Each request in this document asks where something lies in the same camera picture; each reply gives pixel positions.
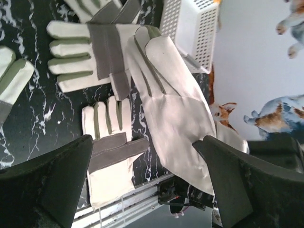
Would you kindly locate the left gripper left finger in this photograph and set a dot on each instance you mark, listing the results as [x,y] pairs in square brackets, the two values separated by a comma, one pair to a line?
[44,192]

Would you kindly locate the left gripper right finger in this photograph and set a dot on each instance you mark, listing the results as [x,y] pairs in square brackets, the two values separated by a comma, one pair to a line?
[251,192]

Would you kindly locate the grey-strap glove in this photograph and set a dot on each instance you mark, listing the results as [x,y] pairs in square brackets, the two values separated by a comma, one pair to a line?
[175,108]
[14,75]
[110,170]
[88,55]

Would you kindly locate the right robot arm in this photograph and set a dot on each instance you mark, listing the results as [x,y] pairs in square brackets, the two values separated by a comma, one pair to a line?
[282,150]

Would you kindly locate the white perforated storage basket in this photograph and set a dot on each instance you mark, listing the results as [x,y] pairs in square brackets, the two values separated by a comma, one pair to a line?
[192,26]

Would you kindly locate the back centre glove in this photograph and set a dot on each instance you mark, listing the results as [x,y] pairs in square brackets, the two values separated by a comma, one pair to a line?
[106,11]

